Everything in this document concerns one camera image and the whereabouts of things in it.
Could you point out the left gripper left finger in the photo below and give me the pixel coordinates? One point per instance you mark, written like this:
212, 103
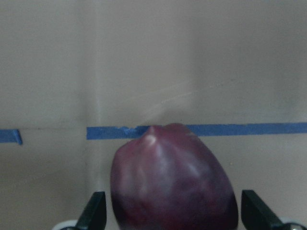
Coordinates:
94, 215

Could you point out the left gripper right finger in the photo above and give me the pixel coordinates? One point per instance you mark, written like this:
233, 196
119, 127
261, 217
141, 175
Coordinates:
256, 215

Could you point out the dark red apple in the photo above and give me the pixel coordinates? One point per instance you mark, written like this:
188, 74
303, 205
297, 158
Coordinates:
169, 180

